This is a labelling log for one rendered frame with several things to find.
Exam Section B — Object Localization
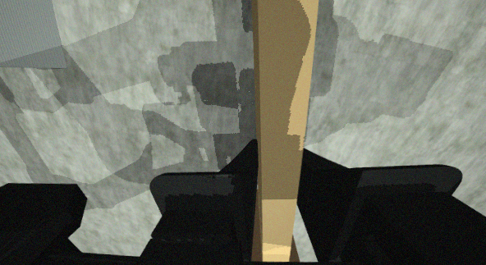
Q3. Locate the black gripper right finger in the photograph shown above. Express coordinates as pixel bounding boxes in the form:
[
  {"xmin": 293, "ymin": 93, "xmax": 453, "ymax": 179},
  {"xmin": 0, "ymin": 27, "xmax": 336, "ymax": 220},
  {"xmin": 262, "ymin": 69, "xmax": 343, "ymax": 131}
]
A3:
[{"xmin": 296, "ymin": 148, "xmax": 463, "ymax": 263}]

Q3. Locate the long wooden rail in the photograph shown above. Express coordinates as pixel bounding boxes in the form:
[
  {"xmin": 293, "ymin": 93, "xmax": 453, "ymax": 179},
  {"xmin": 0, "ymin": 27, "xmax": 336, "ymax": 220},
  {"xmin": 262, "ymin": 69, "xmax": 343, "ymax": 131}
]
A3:
[{"xmin": 252, "ymin": 0, "xmax": 319, "ymax": 262}]

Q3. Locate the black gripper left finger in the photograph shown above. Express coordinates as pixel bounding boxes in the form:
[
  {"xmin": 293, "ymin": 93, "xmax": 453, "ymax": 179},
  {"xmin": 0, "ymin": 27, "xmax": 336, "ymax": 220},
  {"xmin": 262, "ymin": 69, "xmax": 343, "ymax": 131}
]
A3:
[{"xmin": 149, "ymin": 139, "xmax": 259, "ymax": 262}]

